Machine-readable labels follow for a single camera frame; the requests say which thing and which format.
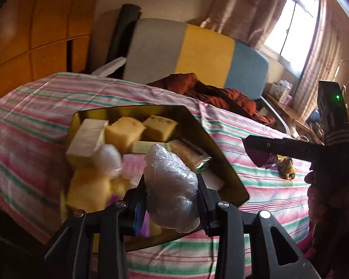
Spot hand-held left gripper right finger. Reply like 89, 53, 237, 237
195, 173, 320, 279

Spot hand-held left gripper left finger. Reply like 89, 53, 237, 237
44, 184, 147, 279

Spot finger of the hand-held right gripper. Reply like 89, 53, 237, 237
242, 135, 328, 162

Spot small yellow toy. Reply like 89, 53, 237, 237
275, 155, 297, 180

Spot purple snack packet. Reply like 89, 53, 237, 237
250, 149, 280, 169

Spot clear plastic bag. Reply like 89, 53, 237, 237
143, 143, 201, 233
92, 144, 123, 178

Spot gold tray box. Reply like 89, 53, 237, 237
64, 105, 250, 252

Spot pink packet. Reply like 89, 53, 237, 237
121, 154, 147, 185

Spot large white foam sponge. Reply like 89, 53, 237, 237
65, 118, 109, 166

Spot brownish yellow sponge block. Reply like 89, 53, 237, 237
142, 115, 178, 142

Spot small white foam block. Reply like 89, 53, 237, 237
202, 169, 225, 192

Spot wooden side desk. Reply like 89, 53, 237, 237
263, 91, 323, 144

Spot white box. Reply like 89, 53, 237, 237
270, 80, 294, 103

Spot beige curtain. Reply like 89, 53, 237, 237
202, 0, 294, 50
291, 0, 346, 117

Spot red-brown quilted cloth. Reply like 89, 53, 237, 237
148, 73, 275, 124

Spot window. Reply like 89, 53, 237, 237
263, 0, 320, 71

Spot grey yellow blue chair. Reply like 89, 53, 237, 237
91, 17, 291, 136

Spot striped pink green bed sheet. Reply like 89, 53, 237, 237
0, 72, 317, 279

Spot black rolled mat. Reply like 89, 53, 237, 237
105, 3, 142, 64

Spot wooden wardrobe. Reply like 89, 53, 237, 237
0, 0, 105, 108

